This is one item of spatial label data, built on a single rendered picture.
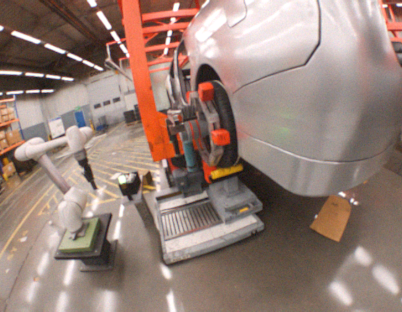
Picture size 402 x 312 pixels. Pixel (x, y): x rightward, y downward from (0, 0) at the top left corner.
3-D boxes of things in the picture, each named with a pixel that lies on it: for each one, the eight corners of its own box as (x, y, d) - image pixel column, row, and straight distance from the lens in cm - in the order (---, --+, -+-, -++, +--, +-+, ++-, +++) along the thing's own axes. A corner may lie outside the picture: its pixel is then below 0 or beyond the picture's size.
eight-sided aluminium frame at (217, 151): (226, 174, 109) (215, 88, 94) (217, 177, 107) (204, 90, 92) (202, 149, 156) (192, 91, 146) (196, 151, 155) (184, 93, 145)
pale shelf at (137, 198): (142, 201, 133) (140, 198, 131) (122, 206, 137) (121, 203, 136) (143, 177, 170) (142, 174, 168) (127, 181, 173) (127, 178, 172)
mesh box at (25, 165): (31, 171, 876) (23, 150, 869) (18, 176, 974) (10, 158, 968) (41, 163, 936) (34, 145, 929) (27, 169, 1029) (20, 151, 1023)
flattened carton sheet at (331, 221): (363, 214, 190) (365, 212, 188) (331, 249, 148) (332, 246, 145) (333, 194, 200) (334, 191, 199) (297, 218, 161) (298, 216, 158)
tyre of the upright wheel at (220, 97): (242, 173, 148) (276, 129, 95) (218, 181, 140) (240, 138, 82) (215, 116, 175) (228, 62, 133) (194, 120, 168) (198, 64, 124)
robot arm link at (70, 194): (75, 218, 162) (83, 204, 177) (85, 212, 150) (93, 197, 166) (20, 149, 163) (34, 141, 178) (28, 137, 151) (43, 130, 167)
